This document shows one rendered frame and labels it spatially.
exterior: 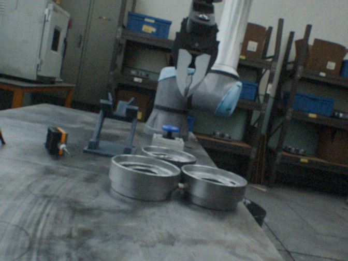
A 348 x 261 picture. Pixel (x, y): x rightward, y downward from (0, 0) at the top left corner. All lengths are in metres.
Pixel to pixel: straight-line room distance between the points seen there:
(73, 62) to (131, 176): 4.02
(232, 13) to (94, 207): 0.83
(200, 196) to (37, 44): 2.40
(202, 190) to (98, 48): 3.98
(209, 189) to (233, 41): 0.68
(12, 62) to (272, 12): 3.35
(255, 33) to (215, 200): 3.80
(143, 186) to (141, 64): 4.15
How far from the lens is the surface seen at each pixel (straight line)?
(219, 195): 0.50
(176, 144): 0.76
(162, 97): 1.08
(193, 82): 0.67
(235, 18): 1.12
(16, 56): 2.83
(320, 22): 5.14
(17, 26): 2.85
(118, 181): 0.48
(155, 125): 1.09
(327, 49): 4.54
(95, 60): 4.41
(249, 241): 0.44
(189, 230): 0.42
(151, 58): 4.59
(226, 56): 1.08
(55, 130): 0.66
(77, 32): 4.48
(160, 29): 4.13
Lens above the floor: 0.96
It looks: 7 degrees down
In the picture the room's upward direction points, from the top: 12 degrees clockwise
